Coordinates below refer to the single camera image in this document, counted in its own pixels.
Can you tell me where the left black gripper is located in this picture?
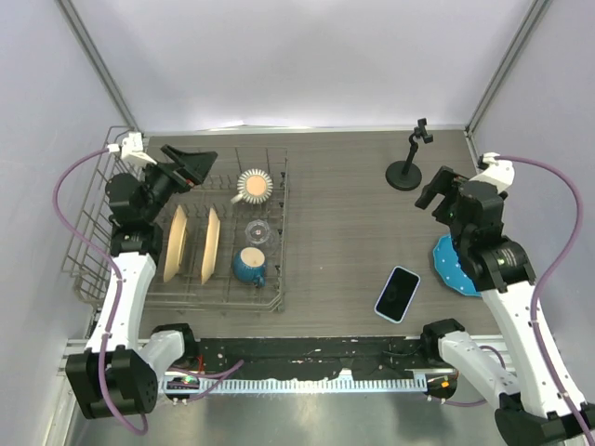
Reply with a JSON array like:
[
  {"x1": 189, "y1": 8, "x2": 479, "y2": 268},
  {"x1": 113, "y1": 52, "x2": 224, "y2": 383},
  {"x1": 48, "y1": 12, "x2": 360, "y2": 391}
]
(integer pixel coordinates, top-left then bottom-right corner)
[{"x1": 139, "y1": 146, "x2": 216, "y2": 222}]

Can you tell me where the black phone stand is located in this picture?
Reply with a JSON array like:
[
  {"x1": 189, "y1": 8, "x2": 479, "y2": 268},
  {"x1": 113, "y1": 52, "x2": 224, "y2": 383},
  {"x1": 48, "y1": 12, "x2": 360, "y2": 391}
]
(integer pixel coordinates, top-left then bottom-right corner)
[{"x1": 385, "y1": 118, "x2": 433, "y2": 191}]

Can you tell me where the phone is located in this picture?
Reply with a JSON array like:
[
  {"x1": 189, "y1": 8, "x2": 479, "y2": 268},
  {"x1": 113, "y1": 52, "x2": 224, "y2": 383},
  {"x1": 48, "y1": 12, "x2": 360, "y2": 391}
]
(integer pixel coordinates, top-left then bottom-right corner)
[{"x1": 374, "y1": 266, "x2": 420, "y2": 323}]

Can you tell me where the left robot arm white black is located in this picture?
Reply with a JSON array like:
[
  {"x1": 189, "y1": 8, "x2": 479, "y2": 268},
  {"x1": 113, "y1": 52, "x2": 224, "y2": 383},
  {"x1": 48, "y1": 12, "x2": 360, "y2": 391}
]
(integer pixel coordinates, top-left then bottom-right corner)
[{"x1": 65, "y1": 145, "x2": 218, "y2": 435}]

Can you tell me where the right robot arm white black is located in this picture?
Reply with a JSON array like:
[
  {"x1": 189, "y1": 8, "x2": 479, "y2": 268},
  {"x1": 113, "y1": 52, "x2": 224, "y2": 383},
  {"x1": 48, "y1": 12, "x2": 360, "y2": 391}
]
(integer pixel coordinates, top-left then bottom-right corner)
[{"x1": 416, "y1": 166, "x2": 594, "y2": 445}]

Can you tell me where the right beige plate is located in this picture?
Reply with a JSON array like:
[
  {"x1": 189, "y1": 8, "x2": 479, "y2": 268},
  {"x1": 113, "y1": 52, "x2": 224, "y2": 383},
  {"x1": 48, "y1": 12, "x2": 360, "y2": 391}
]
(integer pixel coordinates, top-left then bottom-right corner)
[{"x1": 201, "y1": 207, "x2": 221, "y2": 284}]

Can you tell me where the beige plate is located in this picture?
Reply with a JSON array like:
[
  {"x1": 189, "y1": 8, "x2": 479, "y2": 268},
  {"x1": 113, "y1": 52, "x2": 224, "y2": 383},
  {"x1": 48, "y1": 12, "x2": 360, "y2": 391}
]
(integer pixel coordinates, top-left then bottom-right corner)
[
  {"x1": 201, "y1": 207, "x2": 221, "y2": 284},
  {"x1": 163, "y1": 205, "x2": 188, "y2": 282}
]

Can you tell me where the white ribbed cup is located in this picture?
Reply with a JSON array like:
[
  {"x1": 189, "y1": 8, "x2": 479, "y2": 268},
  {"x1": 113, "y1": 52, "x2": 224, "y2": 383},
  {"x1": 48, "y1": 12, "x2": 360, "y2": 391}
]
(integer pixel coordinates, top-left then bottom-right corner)
[{"x1": 231, "y1": 168, "x2": 273, "y2": 204}]

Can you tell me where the blue polka dot plate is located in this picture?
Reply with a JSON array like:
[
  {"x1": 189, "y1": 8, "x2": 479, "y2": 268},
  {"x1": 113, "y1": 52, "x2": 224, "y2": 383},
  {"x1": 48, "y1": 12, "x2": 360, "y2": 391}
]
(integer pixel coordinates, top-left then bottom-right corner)
[{"x1": 432, "y1": 235, "x2": 481, "y2": 297}]

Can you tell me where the left beige plate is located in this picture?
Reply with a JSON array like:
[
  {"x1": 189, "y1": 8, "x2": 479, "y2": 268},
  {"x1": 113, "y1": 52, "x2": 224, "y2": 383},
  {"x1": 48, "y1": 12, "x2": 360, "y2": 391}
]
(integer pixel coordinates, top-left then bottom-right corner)
[{"x1": 163, "y1": 205, "x2": 188, "y2": 282}]

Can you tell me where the clear glass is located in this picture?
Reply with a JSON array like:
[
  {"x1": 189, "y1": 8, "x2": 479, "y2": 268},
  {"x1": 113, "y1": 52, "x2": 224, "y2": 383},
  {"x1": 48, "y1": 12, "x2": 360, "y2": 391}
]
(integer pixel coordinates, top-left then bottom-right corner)
[{"x1": 245, "y1": 219, "x2": 278, "y2": 251}]

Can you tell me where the blue mug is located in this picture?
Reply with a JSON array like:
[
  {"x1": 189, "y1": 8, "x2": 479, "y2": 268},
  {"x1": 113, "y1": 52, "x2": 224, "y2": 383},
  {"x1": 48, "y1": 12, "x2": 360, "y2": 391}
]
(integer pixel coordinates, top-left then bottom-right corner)
[{"x1": 231, "y1": 246, "x2": 267, "y2": 288}]

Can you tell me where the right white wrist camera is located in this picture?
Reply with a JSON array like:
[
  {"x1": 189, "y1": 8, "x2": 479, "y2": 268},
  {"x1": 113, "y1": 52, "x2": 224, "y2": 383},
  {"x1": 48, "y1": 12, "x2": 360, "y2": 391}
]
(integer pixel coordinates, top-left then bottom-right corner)
[{"x1": 472, "y1": 152, "x2": 515, "y2": 194}]

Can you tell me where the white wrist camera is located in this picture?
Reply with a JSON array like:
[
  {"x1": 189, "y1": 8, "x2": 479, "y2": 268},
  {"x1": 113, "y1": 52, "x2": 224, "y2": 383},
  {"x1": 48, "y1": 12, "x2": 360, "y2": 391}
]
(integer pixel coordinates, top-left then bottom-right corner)
[
  {"x1": 107, "y1": 132, "x2": 157, "y2": 168},
  {"x1": 472, "y1": 152, "x2": 515, "y2": 194}
]

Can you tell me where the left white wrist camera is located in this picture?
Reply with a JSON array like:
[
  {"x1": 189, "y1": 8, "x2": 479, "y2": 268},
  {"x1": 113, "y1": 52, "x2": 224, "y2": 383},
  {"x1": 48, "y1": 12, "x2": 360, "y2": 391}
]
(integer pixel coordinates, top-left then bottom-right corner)
[{"x1": 107, "y1": 132, "x2": 157, "y2": 168}]

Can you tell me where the grey wire dish rack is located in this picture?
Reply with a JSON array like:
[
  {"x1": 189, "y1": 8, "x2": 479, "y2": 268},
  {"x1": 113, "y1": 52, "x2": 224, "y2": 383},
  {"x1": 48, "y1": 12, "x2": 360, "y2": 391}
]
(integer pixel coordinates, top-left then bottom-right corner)
[{"x1": 62, "y1": 146, "x2": 289, "y2": 313}]

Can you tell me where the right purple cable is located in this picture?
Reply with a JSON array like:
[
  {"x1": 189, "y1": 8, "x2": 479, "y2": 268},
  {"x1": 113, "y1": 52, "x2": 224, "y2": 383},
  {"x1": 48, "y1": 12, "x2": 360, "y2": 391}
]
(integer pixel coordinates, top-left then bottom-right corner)
[{"x1": 443, "y1": 154, "x2": 595, "y2": 436}]

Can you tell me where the purple cable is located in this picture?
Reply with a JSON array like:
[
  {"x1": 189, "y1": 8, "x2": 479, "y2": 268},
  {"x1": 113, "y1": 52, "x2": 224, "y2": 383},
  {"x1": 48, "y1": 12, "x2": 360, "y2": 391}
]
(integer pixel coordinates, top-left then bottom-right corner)
[
  {"x1": 51, "y1": 147, "x2": 152, "y2": 437},
  {"x1": 443, "y1": 154, "x2": 595, "y2": 436}
]

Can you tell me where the white slotted cable duct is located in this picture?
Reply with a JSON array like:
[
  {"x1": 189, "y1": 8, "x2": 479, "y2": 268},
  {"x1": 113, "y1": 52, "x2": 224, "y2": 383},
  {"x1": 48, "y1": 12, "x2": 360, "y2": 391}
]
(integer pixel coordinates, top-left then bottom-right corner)
[{"x1": 160, "y1": 374, "x2": 427, "y2": 399}]

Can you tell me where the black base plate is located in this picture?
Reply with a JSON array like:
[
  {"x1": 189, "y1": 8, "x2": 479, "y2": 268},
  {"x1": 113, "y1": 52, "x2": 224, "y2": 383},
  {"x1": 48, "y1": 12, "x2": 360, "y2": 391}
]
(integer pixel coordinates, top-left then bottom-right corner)
[{"x1": 179, "y1": 336, "x2": 450, "y2": 381}]

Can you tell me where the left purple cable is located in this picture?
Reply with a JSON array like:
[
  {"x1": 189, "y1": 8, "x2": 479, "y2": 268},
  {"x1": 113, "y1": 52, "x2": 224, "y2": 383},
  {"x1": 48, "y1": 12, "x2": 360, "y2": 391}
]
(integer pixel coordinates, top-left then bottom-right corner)
[{"x1": 51, "y1": 147, "x2": 152, "y2": 437}]

